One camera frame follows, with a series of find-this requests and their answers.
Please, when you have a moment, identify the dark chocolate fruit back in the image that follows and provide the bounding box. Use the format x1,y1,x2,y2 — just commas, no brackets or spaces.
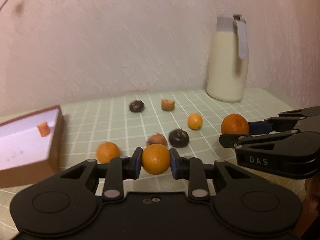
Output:
129,100,145,113

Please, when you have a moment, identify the small yellow orange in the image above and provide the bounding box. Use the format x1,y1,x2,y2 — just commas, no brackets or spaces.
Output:
188,113,203,130

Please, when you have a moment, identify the cream thermos jug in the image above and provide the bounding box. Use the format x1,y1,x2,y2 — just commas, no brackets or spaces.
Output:
206,14,249,102

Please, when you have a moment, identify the dark chocolate fruit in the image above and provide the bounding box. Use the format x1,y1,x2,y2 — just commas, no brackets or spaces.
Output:
169,129,189,148
129,100,145,113

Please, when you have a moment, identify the back carrot piece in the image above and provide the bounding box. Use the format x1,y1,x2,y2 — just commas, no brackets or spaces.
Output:
161,99,175,111

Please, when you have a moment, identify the orange carrot chunk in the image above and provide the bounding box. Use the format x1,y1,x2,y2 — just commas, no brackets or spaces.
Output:
37,121,50,137

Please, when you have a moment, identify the brown roll piece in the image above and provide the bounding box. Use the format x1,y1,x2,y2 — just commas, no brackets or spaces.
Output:
146,133,168,147

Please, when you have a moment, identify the brown shallow cardboard box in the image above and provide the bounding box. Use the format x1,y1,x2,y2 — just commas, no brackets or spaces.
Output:
1,105,65,188

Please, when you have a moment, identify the dark chocolate fruit front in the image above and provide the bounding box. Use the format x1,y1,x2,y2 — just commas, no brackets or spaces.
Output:
169,129,189,148

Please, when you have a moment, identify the person right hand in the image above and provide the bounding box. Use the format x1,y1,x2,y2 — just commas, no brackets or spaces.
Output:
304,175,320,229

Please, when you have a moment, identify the large orange mandarin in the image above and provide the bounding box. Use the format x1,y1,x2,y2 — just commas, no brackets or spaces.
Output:
221,113,249,134

